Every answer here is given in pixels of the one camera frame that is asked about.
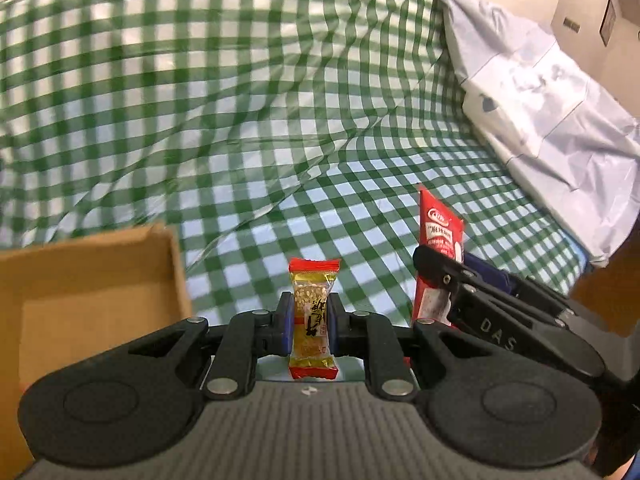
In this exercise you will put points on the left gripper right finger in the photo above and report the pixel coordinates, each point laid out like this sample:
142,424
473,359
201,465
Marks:
372,338

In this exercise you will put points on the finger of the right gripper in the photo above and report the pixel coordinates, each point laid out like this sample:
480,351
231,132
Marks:
528,290
438,271

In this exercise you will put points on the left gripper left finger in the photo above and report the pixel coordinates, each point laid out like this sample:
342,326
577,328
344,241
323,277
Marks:
237,347

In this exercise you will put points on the red snack packet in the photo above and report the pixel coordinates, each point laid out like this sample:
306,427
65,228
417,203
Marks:
440,240

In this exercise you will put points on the white printed pillow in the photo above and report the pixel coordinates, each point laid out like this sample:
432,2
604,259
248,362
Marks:
564,138

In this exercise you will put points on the green checkered cloth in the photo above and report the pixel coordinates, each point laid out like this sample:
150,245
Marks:
260,130

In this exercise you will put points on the white cardboard box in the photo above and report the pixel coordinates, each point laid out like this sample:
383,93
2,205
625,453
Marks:
602,37

